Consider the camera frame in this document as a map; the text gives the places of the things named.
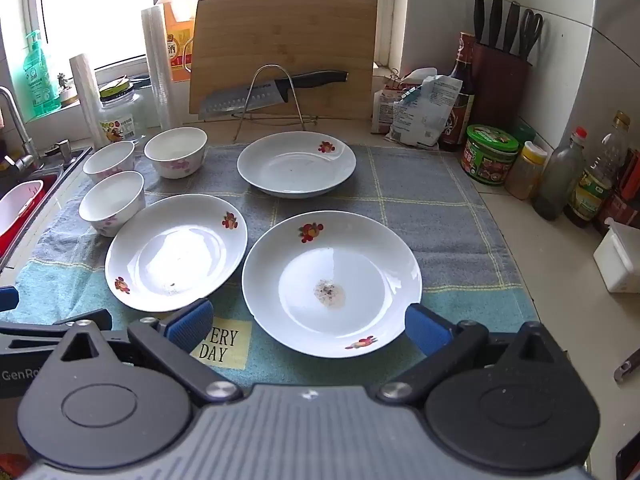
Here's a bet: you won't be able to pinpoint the grey checked dish towel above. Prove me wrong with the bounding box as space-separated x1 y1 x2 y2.
10 142 542 388

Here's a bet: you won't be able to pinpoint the small white bowl pink flowers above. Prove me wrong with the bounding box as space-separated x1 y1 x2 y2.
79 171 146 238
83 141 136 184

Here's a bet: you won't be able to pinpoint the red basin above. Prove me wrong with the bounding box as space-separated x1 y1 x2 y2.
0 170 64 257

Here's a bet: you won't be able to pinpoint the green dish soap bottle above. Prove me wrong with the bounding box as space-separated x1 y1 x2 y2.
23 30 62 116

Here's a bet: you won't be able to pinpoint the black handled block knife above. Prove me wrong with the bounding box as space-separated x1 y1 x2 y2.
488 0 504 49
502 0 522 54
472 0 489 44

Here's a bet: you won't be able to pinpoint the oil bottle yellow label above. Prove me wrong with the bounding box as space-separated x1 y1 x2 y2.
564 111 632 229

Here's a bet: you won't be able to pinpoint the glass jar with green lid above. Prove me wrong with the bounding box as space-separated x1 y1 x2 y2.
98 76 147 147

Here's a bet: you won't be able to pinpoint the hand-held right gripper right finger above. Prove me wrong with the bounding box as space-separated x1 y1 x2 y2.
376 303 555 405

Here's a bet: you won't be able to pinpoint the steel sink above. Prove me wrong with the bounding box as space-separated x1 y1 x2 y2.
0 146 94 273

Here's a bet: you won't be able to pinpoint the steel sink knob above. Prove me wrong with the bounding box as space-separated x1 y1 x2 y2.
45 139 76 162

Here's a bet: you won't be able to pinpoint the metal tool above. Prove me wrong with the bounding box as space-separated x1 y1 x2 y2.
614 345 640 384

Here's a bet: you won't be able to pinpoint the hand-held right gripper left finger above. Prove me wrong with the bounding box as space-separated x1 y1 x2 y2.
60 298 241 407

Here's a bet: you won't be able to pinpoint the roll of clear plastic bags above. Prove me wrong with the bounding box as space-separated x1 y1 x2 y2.
69 53 108 148

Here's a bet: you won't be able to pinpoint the clear bottle with red cap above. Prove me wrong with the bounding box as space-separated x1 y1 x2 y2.
531 126 589 221

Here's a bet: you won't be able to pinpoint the steel faucet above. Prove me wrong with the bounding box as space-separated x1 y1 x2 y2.
0 86 40 171

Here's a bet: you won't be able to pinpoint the dark red bottle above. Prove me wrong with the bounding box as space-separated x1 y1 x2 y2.
594 149 640 237

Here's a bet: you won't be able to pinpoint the small white dish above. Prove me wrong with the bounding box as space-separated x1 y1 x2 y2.
144 127 208 180

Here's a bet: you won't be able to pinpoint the dark soy sauce bottle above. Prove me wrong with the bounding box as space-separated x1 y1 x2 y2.
439 32 477 152

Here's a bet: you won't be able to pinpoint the bamboo cutting board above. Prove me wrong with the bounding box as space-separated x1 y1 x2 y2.
188 0 379 117

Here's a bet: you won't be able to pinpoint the santoku knife black handle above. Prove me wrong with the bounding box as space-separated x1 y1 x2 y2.
198 70 349 121

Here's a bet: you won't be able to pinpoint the brown knife block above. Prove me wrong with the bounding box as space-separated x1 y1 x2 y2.
470 40 532 132

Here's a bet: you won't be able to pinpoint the white plastic box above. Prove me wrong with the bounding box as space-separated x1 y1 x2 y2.
593 217 640 294

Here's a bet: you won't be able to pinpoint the yellow cooking oil jug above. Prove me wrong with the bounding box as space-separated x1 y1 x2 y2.
155 0 197 82

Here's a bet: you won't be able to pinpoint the metal wire rack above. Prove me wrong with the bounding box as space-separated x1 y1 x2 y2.
232 64 319 142

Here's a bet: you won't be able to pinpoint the white and blue bag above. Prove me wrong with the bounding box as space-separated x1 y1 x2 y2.
385 75 464 149

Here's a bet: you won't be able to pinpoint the white plate with fruit print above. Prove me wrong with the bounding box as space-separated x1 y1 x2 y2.
237 131 357 199
105 193 249 312
242 211 422 359

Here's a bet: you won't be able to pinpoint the green lidded sauce tub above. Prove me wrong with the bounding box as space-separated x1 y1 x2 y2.
460 123 520 187

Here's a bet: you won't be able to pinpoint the black kitchen scissors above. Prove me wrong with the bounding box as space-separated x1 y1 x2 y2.
518 8 545 61

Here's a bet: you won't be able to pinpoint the yellow lidded spice jar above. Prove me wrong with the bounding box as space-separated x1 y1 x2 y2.
504 141 549 200

